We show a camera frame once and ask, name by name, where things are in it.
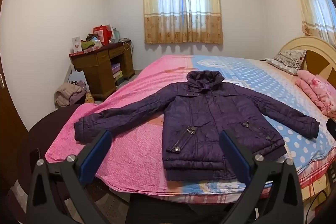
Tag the brown wooden desk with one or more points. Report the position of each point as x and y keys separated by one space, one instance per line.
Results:
x=102 y=69

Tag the striped patterned pillow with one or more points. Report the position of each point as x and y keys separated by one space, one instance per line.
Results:
x=287 y=61

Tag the red gift bag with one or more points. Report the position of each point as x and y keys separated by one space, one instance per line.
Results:
x=101 y=33

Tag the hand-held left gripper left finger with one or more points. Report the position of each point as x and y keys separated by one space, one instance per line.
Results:
x=95 y=158

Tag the yellow patterned window curtain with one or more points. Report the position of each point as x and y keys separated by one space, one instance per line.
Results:
x=183 y=22

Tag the white paper bag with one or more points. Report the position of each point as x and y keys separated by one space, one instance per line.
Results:
x=77 y=78

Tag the purple quilted jacket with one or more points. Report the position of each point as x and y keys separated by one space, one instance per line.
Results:
x=204 y=113

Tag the cream wooden bed headboard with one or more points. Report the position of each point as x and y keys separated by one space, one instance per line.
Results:
x=315 y=56

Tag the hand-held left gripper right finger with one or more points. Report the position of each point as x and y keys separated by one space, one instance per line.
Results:
x=235 y=158

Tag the bed with pink-blue cover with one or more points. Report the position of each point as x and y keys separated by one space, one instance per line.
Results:
x=136 y=161

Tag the pile of beige clothes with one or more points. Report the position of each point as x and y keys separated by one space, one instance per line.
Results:
x=68 y=94

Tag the folded pink floral blanket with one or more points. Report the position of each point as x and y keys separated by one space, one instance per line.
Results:
x=317 y=90

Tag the green cloth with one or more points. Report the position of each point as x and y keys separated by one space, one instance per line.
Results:
x=88 y=44

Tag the stack of colourful boxes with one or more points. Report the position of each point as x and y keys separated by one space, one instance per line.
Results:
x=117 y=73

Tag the white printed box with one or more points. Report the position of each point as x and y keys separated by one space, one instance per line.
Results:
x=77 y=44

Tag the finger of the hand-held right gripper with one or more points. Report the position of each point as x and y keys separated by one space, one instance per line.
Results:
x=332 y=128

